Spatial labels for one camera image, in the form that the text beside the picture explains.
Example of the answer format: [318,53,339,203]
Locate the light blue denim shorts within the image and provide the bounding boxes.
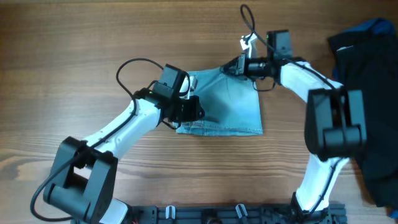
[176,68,263,136]

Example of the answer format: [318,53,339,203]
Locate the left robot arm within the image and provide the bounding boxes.
[30,65,205,223]

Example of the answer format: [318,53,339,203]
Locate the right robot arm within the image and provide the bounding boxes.
[221,30,367,223]

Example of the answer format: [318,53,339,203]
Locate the black garment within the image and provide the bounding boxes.
[328,31,397,209]

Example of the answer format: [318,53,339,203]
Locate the dark blue garment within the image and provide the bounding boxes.
[328,17,397,84]

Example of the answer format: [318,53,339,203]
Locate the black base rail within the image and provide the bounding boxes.
[70,203,348,224]

